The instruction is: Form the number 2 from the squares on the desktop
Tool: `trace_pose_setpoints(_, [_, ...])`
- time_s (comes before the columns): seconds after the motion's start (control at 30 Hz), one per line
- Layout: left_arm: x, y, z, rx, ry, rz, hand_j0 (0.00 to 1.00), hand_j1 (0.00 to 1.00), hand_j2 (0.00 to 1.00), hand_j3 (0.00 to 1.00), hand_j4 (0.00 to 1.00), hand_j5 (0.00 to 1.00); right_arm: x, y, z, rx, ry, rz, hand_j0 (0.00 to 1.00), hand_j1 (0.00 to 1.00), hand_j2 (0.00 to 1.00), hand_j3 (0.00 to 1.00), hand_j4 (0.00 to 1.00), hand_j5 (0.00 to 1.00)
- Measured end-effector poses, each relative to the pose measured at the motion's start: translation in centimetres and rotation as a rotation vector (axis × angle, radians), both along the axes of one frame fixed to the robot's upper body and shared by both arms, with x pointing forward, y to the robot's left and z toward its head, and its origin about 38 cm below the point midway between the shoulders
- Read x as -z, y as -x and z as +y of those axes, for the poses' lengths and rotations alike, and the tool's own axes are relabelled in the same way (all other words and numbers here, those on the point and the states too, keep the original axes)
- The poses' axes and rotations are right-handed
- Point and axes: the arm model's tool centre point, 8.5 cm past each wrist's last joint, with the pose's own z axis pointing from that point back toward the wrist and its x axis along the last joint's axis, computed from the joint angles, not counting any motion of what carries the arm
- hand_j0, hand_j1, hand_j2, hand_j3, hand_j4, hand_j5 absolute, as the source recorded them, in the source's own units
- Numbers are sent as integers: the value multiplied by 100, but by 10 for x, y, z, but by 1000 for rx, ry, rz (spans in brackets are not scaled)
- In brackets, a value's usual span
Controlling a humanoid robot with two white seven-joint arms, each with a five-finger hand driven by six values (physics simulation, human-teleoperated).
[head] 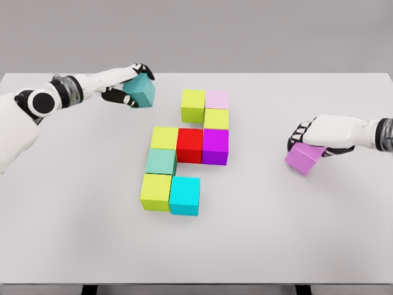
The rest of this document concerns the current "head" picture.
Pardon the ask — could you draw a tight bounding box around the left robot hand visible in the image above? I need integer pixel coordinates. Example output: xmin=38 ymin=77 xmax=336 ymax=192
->
xmin=101 ymin=63 xmax=155 ymax=109

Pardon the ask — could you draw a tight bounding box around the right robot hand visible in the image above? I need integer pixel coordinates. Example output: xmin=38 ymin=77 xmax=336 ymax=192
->
xmin=287 ymin=114 xmax=356 ymax=158

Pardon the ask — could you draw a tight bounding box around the teal cube block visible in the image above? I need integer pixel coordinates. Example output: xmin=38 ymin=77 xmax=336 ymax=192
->
xmin=122 ymin=72 xmax=156 ymax=108

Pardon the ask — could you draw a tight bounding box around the violet pink cube block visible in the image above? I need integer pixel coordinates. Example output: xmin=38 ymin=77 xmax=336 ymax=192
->
xmin=284 ymin=142 xmax=327 ymax=176

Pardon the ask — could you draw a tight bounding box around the yellow-green cube block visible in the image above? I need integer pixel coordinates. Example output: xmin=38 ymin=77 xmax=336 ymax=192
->
xmin=203 ymin=108 xmax=230 ymax=130
xmin=139 ymin=173 xmax=173 ymax=212
xmin=181 ymin=88 xmax=206 ymax=123
xmin=150 ymin=126 xmax=179 ymax=151

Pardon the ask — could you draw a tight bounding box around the mint green cube block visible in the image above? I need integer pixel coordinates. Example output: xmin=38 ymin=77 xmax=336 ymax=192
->
xmin=144 ymin=148 xmax=177 ymax=176

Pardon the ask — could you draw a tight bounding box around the red cube block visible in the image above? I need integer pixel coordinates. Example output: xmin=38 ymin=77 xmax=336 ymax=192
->
xmin=176 ymin=128 xmax=204 ymax=163

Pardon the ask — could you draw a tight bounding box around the pale pink cube block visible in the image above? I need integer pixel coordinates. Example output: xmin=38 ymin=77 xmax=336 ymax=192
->
xmin=204 ymin=90 xmax=230 ymax=110

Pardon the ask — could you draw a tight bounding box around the purple cube block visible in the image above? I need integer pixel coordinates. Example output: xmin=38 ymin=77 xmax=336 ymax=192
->
xmin=201 ymin=128 xmax=230 ymax=166

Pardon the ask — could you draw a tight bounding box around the cyan cube block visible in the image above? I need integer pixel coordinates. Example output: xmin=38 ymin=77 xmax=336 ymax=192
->
xmin=168 ymin=176 xmax=201 ymax=216

